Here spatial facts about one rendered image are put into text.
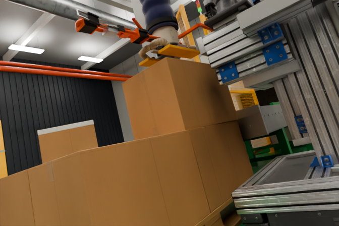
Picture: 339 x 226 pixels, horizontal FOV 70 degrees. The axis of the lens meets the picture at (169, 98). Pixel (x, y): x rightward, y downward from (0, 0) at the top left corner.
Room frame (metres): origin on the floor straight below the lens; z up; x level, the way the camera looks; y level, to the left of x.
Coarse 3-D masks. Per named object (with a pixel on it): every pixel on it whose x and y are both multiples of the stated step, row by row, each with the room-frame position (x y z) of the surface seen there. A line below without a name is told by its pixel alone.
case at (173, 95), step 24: (144, 72) 1.34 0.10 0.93; (168, 72) 1.23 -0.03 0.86; (192, 72) 1.38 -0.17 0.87; (144, 96) 1.37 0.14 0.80; (168, 96) 1.25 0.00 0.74; (192, 96) 1.33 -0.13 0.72; (216, 96) 1.53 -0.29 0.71; (144, 120) 1.39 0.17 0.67; (168, 120) 1.28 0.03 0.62; (192, 120) 1.28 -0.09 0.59; (216, 120) 1.46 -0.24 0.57
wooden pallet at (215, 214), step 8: (232, 200) 1.39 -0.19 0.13; (216, 208) 1.27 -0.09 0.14; (208, 216) 1.19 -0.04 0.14; (216, 216) 1.24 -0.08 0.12; (232, 216) 1.49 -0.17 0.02; (240, 216) 1.45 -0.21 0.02; (200, 224) 1.13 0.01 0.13; (208, 224) 1.18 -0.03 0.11; (216, 224) 1.23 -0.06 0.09; (224, 224) 1.39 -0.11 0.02; (232, 224) 1.37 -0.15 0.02
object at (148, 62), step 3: (153, 57) 1.58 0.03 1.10; (144, 60) 1.51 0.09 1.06; (147, 60) 1.49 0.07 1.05; (150, 60) 1.50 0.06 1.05; (153, 60) 1.52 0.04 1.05; (156, 60) 1.54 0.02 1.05; (159, 60) 1.56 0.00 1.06; (141, 63) 1.53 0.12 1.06; (144, 63) 1.52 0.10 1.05; (147, 63) 1.53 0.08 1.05; (150, 63) 1.55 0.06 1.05; (153, 63) 1.56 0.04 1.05; (144, 66) 1.58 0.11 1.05; (147, 66) 1.59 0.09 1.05
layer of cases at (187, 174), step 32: (224, 128) 1.52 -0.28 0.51; (64, 160) 0.80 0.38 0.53; (96, 160) 0.79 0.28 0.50; (128, 160) 0.89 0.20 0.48; (160, 160) 1.02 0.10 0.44; (192, 160) 1.19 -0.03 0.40; (224, 160) 1.43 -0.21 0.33; (0, 192) 1.19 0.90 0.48; (32, 192) 0.97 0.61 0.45; (64, 192) 0.82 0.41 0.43; (96, 192) 0.77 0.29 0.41; (128, 192) 0.86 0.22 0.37; (160, 192) 0.98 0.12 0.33; (192, 192) 1.14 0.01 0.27; (224, 192) 1.35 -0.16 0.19; (0, 224) 1.23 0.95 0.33; (32, 224) 1.00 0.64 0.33; (64, 224) 0.84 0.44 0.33; (96, 224) 0.75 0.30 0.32; (128, 224) 0.84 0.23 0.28; (160, 224) 0.95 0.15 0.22; (192, 224) 1.10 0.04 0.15
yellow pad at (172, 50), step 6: (162, 48) 1.39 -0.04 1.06; (168, 48) 1.38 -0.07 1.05; (174, 48) 1.41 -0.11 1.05; (180, 48) 1.44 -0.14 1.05; (186, 48) 1.49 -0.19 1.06; (168, 54) 1.48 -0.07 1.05; (174, 54) 1.51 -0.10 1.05; (180, 54) 1.54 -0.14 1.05; (186, 54) 1.57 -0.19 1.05; (192, 54) 1.60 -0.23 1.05
